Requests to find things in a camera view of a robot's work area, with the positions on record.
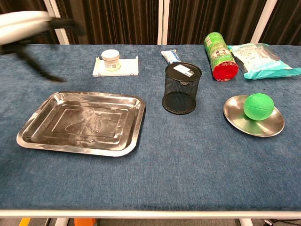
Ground teal snack bag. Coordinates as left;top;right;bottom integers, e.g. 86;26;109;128
227;43;301;80

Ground rectangular steel tray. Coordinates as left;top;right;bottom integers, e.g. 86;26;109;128
16;91;146;157

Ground white square plastic base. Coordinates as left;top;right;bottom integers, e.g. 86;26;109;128
92;55;140;77

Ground green chips can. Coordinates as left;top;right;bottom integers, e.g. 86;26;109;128
204;32;239;82

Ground blue felt table cover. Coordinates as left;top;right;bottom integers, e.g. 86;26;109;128
0;44;301;211

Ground white partition post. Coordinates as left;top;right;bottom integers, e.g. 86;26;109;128
43;0;70;45
251;0;280;45
158;0;170;45

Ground blue white toothpaste tube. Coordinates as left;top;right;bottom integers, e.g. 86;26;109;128
160;49;182;65

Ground small white jar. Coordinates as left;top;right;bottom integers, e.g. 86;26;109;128
101;49;121;72

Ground green ball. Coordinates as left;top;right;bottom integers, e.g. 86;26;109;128
243;93;275;121

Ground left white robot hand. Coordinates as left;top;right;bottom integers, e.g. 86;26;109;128
0;10;82;83

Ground round steel plate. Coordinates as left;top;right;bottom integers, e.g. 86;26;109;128
222;95;285;137

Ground black cylindrical jar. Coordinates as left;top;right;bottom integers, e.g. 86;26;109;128
161;61;203;115

